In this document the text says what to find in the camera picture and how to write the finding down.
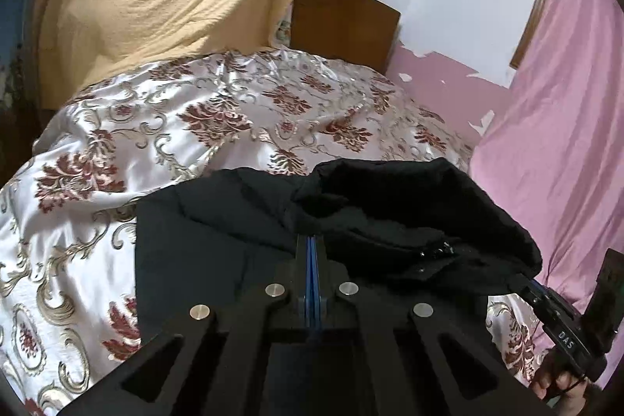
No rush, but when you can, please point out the floral satin bedspread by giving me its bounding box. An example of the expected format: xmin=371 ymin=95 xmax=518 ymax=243
xmin=0 ymin=47 xmax=547 ymax=416

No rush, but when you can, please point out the brown wooden headboard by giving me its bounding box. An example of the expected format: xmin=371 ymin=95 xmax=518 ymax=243
xmin=290 ymin=0 xmax=400 ymax=74

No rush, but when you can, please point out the pink curtain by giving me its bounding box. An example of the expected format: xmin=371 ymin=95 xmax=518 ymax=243
xmin=470 ymin=0 xmax=623 ymax=310

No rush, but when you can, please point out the right hand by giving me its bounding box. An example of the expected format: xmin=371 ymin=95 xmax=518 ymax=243
xmin=529 ymin=347 xmax=603 ymax=416

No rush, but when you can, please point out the black padded jacket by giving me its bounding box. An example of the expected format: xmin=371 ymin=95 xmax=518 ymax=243
xmin=135 ymin=158 xmax=542 ymax=339

